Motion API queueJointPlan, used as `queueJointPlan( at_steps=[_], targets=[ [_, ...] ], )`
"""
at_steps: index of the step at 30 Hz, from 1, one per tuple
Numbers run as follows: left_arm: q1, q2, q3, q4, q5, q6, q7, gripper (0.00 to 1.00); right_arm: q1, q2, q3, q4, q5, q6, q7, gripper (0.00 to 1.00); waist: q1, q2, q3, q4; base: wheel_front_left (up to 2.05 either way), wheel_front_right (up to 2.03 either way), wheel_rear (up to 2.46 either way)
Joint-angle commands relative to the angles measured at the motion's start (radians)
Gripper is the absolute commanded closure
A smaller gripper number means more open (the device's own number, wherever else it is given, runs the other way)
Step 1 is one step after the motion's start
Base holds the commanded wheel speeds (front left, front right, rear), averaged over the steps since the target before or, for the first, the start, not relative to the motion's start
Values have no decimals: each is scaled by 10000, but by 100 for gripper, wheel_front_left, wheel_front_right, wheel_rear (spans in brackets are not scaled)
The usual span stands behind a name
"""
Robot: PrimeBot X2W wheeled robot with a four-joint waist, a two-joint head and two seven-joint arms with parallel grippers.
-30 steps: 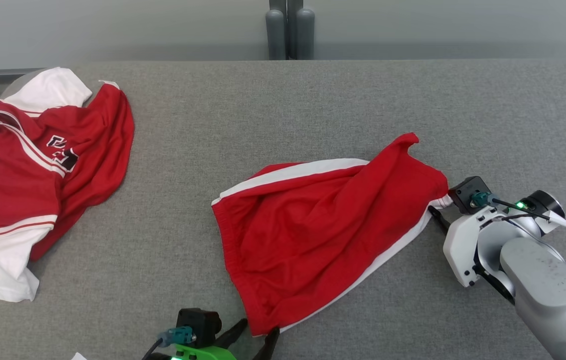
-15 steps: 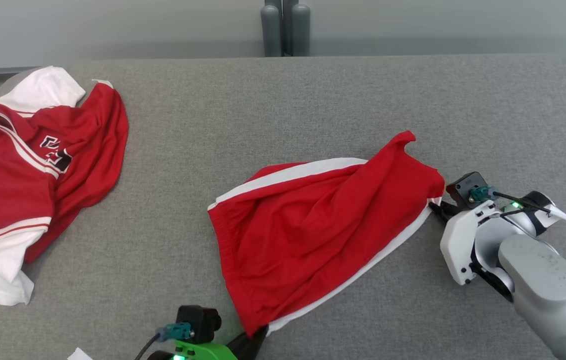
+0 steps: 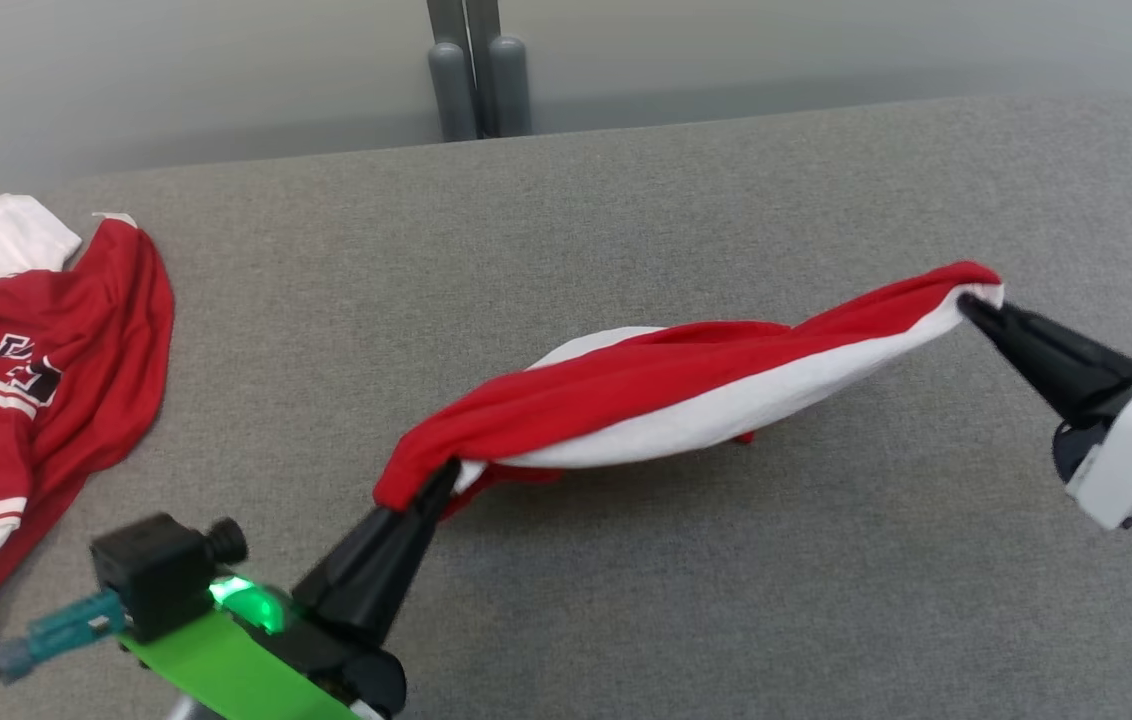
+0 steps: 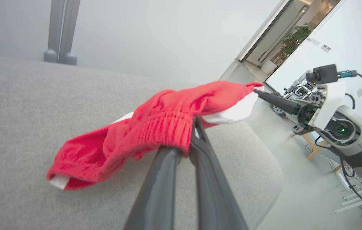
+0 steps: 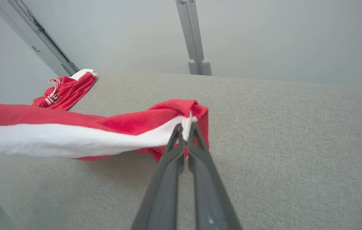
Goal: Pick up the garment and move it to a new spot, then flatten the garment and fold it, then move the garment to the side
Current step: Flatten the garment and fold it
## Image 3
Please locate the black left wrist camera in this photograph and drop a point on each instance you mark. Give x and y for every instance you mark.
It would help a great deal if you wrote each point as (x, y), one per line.
(156, 575)

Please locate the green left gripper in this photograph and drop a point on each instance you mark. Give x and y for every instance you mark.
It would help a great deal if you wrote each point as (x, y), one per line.
(226, 670)

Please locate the red shorts with white stripe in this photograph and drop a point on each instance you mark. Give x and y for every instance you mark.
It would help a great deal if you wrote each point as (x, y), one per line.
(646, 385)

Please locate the red and white jersey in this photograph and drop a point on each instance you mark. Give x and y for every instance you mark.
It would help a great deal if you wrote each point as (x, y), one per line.
(76, 420)

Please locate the grey partition post with foot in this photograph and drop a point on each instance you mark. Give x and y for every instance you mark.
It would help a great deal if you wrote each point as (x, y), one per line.
(451, 90)
(509, 90)

